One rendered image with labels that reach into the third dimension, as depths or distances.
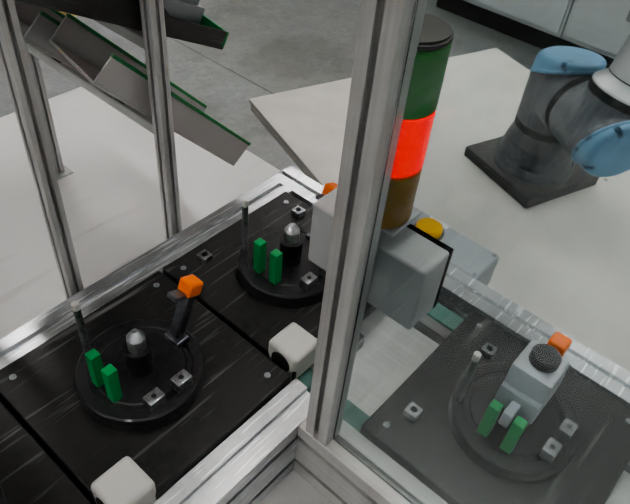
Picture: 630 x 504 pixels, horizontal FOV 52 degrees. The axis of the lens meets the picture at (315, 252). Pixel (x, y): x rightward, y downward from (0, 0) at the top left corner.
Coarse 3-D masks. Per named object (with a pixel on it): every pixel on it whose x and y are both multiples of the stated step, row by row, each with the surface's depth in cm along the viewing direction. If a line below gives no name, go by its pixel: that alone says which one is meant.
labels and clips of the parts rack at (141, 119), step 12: (36, 48) 97; (48, 60) 96; (60, 72) 95; (72, 72) 93; (84, 84) 92; (96, 96) 91; (108, 96) 89; (120, 108) 88; (132, 108) 87; (144, 120) 86
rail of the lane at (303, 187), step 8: (288, 168) 106; (272, 176) 104; (280, 176) 104; (288, 176) 105; (296, 176) 105; (304, 176) 105; (280, 184) 103; (288, 184) 103; (296, 184) 103; (304, 184) 103; (312, 184) 103; (320, 184) 104; (296, 192) 102; (304, 192) 102; (312, 192) 103; (320, 192) 102; (304, 200) 101; (312, 200) 100
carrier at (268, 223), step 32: (256, 224) 94; (288, 224) 94; (192, 256) 88; (224, 256) 89; (256, 256) 82; (288, 256) 84; (224, 288) 84; (256, 288) 82; (288, 288) 83; (320, 288) 83; (224, 320) 81; (256, 320) 81; (288, 320) 81; (288, 352) 75
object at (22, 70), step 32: (0, 0) 59; (160, 0) 73; (0, 32) 61; (160, 32) 75; (32, 64) 101; (160, 64) 77; (32, 96) 67; (160, 96) 80; (32, 128) 69; (160, 128) 83; (32, 160) 71; (160, 160) 88; (160, 192) 92; (64, 224) 79; (64, 256) 81; (64, 288) 86
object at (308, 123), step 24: (264, 96) 141; (288, 96) 142; (312, 96) 142; (336, 96) 143; (264, 120) 136; (288, 120) 135; (312, 120) 136; (336, 120) 136; (288, 144) 129; (312, 144) 129; (336, 144) 130; (312, 168) 123; (336, 168) 124
